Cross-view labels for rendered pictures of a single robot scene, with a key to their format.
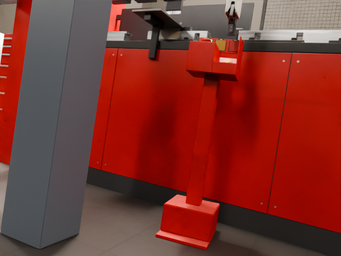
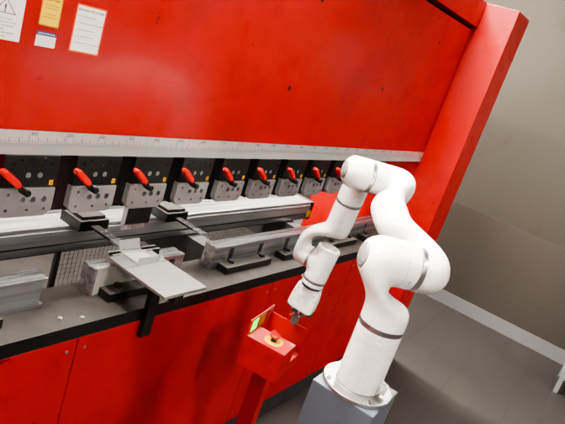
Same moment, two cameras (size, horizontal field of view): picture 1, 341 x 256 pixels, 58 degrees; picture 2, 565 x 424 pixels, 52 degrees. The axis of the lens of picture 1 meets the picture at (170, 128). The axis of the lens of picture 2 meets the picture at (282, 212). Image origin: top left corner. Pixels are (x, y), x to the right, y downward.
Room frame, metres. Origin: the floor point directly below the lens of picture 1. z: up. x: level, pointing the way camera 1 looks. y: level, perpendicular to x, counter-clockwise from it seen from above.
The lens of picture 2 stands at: (1.31, 1.80, 1.80)
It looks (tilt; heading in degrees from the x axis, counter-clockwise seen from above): 16 degrees down; 273
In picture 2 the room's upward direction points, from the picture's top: 19 degrees clockwise
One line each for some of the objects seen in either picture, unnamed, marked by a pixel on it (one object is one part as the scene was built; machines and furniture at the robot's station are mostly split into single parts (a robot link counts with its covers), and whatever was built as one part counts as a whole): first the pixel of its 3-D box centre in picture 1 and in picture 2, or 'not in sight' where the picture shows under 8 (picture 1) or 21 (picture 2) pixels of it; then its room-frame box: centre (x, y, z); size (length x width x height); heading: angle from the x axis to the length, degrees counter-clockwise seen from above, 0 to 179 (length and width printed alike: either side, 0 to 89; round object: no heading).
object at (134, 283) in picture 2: (169, 42); (139, 286); (1.77, 0.07, 0.89); 0.30 x 0.05 x 0.03; 62
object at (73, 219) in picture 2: not in sight; (98, 226); (1.98, 0.00, 1.01); 0.26 x 0.12 x 0.05; 152
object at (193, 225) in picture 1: (190, 219); not in sight; (1.26, -0.13, 0.06); 0.25 x 0.20 x 0.12; 164
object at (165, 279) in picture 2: (159, 19); (157, 272); (1.71, 0.15, 1.00); 0.26 x 0.18 x 0.01; 152
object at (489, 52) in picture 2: not in sight; (388, 177); (0.94, -2.01, 1.15); 0.85 x 0.25 x 2.30; 152
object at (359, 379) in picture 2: not in sight; (368, 356); (1.05, 0.39, 1.09); 0.19 x 0.19 x 0.18
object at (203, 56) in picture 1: (215, 54); (274, 342); (1.29, -0.14, 0.75); 0.20 x 0.16 x 0.18; 74
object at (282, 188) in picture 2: not in sight; (285, 174); (1.48, -0.60, 1.26); 0.15 x 0.09 x 0.17; 62
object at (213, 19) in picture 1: (177, 34); not in sight; (2.40, 0.06, 1.12); 1.13 x 0.02 x 0.44; 62
